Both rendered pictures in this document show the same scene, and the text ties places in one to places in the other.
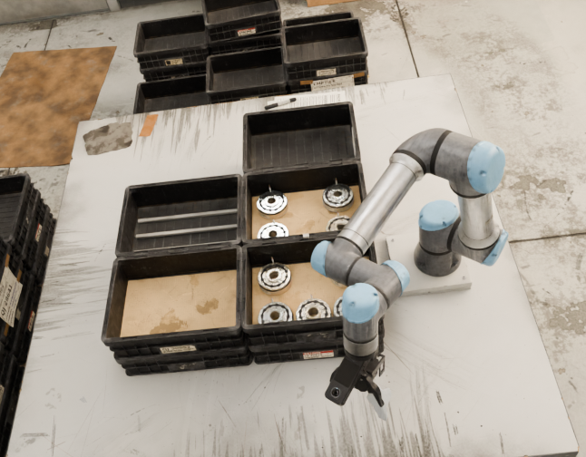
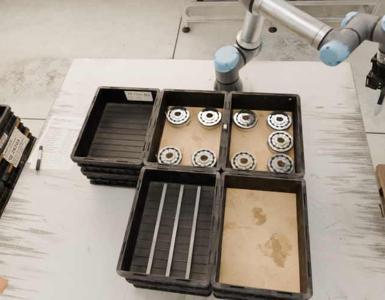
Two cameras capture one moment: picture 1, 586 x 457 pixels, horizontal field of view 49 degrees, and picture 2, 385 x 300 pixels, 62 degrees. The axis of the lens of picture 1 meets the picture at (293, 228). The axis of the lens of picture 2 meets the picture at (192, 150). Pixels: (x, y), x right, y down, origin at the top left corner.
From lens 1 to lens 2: 1.52 m
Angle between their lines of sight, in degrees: 45
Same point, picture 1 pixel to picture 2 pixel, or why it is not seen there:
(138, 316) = (260, 277)
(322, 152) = (127, 122)
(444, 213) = (229, 52)
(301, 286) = (250, 149)
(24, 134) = not seen: outside the picture
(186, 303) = (252, 233)
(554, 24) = (18, 47)
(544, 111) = not seen: hidden behind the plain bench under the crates
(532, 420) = (334, 74)
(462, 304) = (259, 86)
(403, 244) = not seen: hidden behind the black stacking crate
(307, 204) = (175, 137)
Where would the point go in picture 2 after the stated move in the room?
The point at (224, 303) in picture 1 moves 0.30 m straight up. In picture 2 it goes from (257, 203) to (266, 161)
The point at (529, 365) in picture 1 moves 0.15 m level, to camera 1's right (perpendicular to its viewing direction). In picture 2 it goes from (302, 68) to (298, 50)
